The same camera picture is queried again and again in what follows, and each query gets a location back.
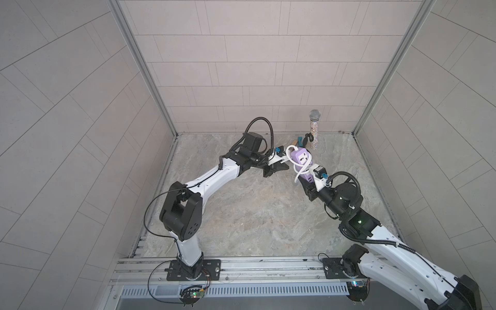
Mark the glitter microphone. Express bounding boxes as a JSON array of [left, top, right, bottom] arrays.
[[309, 109, 321, 150]]

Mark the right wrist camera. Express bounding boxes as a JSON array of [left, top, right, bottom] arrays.
[[313, 165, 328, 180]]

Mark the right circuit board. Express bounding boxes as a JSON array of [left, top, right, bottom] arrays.
[[346, 280, 370, 304]]

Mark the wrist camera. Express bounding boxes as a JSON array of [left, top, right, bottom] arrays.
[[275, 146, 284, 156], [313, 165, 328, 180]]

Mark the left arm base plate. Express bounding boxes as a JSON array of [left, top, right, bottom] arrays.
[[166, 259, 222, 282]]

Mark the white power cord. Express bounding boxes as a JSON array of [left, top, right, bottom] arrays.
[[285, 144, 315, 185]]

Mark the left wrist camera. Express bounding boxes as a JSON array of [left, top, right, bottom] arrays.
[[275, 146, 284, 156]]

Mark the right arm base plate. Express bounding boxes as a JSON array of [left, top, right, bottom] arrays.
[[320, 257, 366, 281]]

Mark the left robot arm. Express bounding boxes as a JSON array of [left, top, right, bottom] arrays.
[[146, 116, 289, 280]]

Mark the purple power strip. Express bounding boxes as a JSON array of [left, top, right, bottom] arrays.
[[286, 145, 314, 183]]

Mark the circuit board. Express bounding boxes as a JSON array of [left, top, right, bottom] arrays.
[[179, 285, 206, 307], [346, 280, 370, 304]]

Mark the aluminium mounting rail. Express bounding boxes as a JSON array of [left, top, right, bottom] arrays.
[[109, 257, 351, 298]]

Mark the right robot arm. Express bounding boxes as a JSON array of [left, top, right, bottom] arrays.
[[294, 164, 482, 309]]

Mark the left circuit board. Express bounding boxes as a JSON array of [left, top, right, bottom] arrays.
[[179, 285, 206, 307]]

